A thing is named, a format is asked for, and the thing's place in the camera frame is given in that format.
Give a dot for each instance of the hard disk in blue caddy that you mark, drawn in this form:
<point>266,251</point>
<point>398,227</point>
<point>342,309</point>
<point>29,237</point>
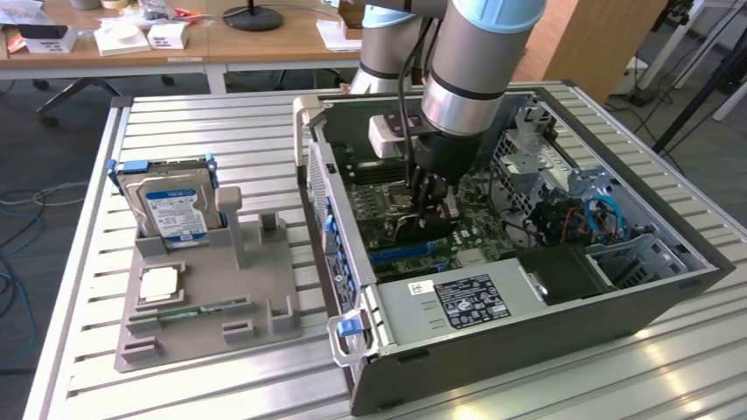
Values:
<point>175,214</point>

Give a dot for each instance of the black plastic air duct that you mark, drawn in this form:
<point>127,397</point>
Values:
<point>561,271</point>

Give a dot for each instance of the white box with black label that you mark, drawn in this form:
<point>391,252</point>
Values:
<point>53,44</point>

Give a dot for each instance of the black RAM slot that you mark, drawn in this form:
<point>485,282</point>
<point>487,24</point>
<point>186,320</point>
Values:
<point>377,167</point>
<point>379,177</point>

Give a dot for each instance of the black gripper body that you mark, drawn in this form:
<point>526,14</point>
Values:
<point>443,157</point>

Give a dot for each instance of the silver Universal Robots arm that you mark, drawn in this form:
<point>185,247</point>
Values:
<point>467,65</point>

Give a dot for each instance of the wooden desk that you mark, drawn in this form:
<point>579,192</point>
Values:
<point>87,61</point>

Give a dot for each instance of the graphics card with metal bracket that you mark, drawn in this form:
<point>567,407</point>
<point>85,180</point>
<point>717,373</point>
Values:
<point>435,229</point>

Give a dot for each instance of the tall silver disk bay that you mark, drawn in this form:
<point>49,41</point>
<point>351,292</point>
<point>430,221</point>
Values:
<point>526,166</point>

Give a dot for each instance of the open dark grey PC case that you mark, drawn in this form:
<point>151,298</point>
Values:
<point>526,350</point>

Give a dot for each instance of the grey power supply unit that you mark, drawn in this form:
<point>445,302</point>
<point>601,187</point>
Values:
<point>421,315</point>

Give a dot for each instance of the red booklet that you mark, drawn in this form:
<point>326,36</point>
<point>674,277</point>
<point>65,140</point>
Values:
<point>15,46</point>

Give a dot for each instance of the grey chair base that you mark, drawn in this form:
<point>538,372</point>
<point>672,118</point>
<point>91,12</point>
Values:
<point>65,94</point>

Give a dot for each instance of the green loose RAM stick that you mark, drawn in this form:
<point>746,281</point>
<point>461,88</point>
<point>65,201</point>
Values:
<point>193,311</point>

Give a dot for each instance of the small black device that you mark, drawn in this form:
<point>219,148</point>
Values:
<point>43,31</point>

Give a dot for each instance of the white desk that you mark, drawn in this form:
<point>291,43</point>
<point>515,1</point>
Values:
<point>660,48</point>

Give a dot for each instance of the blue case release latch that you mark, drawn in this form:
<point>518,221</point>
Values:
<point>351,327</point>

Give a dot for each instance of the black tripod leg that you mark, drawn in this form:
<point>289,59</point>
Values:
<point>701,92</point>

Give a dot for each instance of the blue expansion slot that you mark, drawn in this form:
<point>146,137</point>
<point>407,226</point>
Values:
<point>406,254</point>

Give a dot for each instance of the stack of printed papers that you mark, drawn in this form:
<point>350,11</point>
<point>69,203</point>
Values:
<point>339,41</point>

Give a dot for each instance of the small white cardboard box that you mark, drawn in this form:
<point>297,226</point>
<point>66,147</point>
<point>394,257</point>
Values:
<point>166,37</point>

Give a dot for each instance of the black round lamp base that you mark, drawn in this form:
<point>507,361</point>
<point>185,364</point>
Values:
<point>251,19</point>

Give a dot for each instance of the low silver disk bay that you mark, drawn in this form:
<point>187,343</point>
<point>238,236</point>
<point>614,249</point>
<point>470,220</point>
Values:
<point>642,262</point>

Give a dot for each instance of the wooden cabinet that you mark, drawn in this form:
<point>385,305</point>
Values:
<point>595,44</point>

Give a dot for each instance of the white round-topped box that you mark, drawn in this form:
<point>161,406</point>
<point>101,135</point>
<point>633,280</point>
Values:
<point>119,41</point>

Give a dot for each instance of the CPU socket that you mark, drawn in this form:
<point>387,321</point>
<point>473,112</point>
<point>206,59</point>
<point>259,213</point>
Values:
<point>397,199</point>

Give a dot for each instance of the brown cardboard box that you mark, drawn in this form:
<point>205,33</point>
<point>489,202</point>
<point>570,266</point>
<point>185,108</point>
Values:
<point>350,13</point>

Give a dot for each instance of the green motherboard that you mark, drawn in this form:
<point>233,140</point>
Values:
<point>485,232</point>

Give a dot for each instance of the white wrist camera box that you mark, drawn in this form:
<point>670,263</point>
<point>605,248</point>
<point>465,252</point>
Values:
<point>386,135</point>

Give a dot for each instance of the loose white papers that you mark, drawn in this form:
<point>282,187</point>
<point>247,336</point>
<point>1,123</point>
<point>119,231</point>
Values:
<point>21,13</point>

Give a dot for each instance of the silver CPU chip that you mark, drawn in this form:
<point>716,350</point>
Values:
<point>161,284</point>

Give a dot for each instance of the grey plastic parts rack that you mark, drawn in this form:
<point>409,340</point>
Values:
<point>210,315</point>

